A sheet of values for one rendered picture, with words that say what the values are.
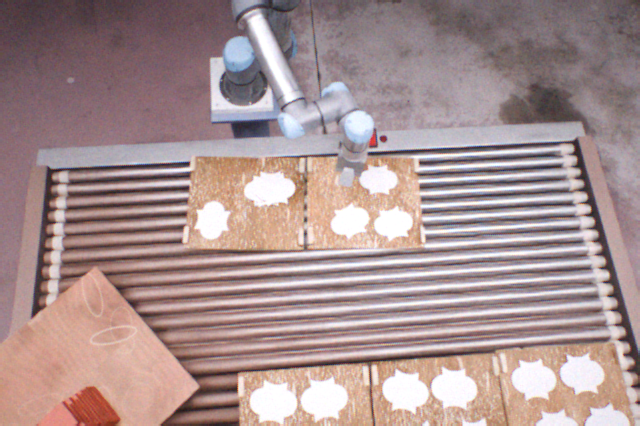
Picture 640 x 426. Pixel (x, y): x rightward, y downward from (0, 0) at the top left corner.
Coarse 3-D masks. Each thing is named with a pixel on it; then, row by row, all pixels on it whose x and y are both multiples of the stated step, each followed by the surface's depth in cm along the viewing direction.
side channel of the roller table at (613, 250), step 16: (576, 144) 191; (592, 144) 189; (592, 160) 187; (592, 176) 184; (592, 192) 183; (592, 208) 183; (608, 208) 180; (608, 224) 178; (608, 240) 176; (608, 256) 176; (624, 256) 174; (608, 272) 176; (624, 272) 172; (624, 288) 170; (624, 304) 169; (624, 320) 169
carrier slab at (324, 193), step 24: (312, 168) 182; (408, 168) 184; (312, 192) 179; (336, 192) 179; (360, 192) 179; (408, 192) 180; (312, 216) 176; (336, 240) 173; (360, 240) 173; (384, 240) 174; (408, 240) 174
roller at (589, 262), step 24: (504, 264) 175; (528, 264) 175; (552, 264) 175; (576, 264) 176; (600, 264) 177; (144, 288) 167; (168, 288) 167; (192, 288) 167; (216, 288) 167; (240, 288) 168; (264, 288) 168; (288, 288) 169; (312, 288) 171
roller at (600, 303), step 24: (432, 312) 168; (456, 312) 168; (480, 312) 168; (504, 312) 169; (528, 312) 169; (552, 312) 170; (168, 336) 161; (192, 336) 162; (216, 336) 162; (240, 336) 163; (264, 336) 164
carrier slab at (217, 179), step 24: (216, 168) 180; (240, 168) 180; (264, 168) 181; (288, 168) 181; (192, 192) 177; (216, 192) 177; (240, 192) 177; (192, 216) 174; (240, 216) 174; (264, 216) 175; (288, 216) 175; (192, 240) 171; (216, 240) 171; (240, 240) 171; (264, 240) 172; (288, 240) 172
